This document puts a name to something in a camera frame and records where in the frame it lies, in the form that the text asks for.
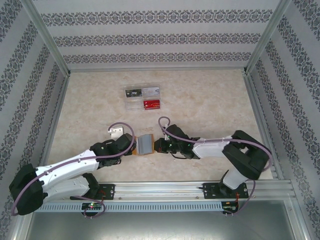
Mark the orange card holder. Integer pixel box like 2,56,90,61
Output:
131,133,154,156

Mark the clear plastic organizer tray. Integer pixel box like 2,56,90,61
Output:
124,84,163,112

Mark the red VIP card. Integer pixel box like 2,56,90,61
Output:
143,99,161,111

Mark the black VIP card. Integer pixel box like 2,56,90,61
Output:
124,88,143,99

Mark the silver VIP card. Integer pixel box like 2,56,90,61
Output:
142,86,160,97

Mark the small green circuit board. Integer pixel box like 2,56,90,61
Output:
223,200,239,213
81,202,104,210

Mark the grey metal panel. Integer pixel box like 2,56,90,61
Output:
24,199,301,240

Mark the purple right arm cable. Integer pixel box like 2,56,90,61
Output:
158,116,273,217

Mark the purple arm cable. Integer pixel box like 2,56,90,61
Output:
9,121,136,220
158,116,273,217

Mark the long aluminium base rail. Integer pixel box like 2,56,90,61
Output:
23,180,295,201

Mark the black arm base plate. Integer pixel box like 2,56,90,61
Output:
97,183,116,201
202,182,248,200

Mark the slotted white cable duct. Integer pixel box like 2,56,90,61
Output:
33,201,223,213

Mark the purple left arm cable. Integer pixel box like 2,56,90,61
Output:
9,121,136,220

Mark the aluminium side rail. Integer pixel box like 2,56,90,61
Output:
37,72,72,176
242,71,293,182

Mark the aluminium wall foot rail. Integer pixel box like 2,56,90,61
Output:
67,66,248,74

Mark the aluminium frame post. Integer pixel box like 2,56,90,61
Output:
23,0,71,76
244,0,293,75

